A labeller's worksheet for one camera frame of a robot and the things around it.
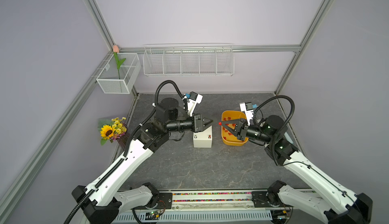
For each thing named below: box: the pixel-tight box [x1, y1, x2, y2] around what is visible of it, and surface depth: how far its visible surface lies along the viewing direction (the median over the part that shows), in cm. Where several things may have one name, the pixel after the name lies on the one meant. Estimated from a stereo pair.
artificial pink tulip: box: [112, 44, 127, 80], surface depth 91 cm
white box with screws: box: [192, 125, 213, 148], surface depth 87 cm
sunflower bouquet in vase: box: [97, 117, 131, 151], surface depth 73 cm
